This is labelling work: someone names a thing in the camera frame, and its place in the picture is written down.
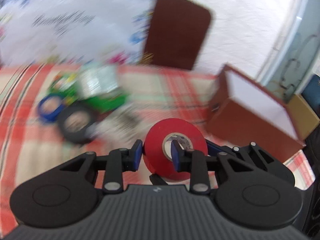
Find dark bulky object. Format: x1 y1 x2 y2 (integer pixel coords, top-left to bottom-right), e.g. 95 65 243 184
295 129 320 240

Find blue tape roll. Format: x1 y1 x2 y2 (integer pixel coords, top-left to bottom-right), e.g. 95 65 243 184
37 94 66 123

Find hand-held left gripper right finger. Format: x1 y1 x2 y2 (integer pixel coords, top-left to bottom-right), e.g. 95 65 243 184
171 141 253 194

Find red tape roll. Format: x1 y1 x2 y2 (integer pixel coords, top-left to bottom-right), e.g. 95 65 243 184
142 117 208 183

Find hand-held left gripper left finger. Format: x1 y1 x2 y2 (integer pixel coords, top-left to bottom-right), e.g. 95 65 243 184
59 139 143 193

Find brown box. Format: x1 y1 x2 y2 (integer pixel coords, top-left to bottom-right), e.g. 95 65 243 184
207 64 306 163

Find cardboard box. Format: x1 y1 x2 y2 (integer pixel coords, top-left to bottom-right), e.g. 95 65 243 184
287 94 320 141

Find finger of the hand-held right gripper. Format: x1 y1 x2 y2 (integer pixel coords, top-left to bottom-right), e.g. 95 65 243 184
206 141 295 187
149 173 167 186

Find green printed box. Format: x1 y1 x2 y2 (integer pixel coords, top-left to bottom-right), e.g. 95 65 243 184
49 66 129 114

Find dark blue object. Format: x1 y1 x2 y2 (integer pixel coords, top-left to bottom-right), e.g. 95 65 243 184
301 75 320 101

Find floral plastic bag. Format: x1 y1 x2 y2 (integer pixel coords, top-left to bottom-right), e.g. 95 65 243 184
0 0 157 67

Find red plaid blanket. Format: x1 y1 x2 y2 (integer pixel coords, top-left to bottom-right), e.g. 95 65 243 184
0 64 316 205

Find black tape roll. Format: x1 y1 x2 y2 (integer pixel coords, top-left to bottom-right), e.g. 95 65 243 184
58 106 98 144

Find brown wooden headboard panel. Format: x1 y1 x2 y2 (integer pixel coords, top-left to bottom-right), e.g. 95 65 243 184
142 0 213 71

